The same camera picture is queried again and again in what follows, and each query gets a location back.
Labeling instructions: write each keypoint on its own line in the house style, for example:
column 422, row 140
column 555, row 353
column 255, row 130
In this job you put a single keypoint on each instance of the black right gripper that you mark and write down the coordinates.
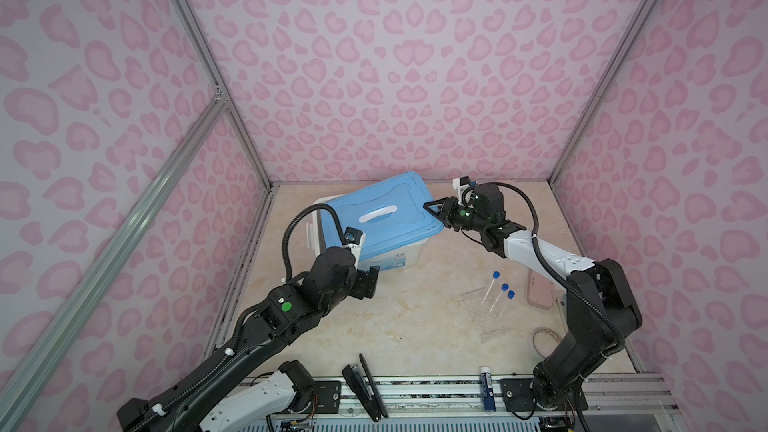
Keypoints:
column 448, row 210

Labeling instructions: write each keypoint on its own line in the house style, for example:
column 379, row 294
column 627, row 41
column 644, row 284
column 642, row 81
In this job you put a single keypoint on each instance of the white plastic storage bin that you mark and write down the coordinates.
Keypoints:
column 384, row 258

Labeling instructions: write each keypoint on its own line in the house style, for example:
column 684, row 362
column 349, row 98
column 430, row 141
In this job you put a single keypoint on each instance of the blue plastic bin lid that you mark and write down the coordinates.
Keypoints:
column 381, row 216

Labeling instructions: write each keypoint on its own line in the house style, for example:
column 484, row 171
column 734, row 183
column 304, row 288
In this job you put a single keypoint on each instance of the clear acrylic test tube rack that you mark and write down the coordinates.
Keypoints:
column 484, row 321

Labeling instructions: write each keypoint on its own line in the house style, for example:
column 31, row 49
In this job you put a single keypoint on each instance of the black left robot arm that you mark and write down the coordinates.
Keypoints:
column 206, row 399

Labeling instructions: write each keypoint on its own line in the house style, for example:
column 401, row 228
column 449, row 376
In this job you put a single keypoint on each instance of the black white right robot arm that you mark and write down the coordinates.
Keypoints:
column 601, row 308

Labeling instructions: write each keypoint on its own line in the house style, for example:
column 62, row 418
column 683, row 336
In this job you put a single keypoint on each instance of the black stapler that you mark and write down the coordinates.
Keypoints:
column 360, row 381

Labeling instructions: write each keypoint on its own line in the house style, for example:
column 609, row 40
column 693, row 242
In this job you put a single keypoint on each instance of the pink case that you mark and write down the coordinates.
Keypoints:
column 539, row 291

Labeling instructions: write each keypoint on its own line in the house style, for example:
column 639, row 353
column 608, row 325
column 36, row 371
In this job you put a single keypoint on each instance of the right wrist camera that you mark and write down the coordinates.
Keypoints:
column 462, row 187

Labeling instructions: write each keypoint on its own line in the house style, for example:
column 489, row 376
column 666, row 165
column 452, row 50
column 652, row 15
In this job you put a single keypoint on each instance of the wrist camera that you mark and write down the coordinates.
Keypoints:
column 462, row 187
column 355, row 240

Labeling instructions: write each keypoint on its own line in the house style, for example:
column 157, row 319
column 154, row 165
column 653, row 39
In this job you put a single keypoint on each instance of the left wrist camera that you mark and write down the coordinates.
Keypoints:
column 355, row 240

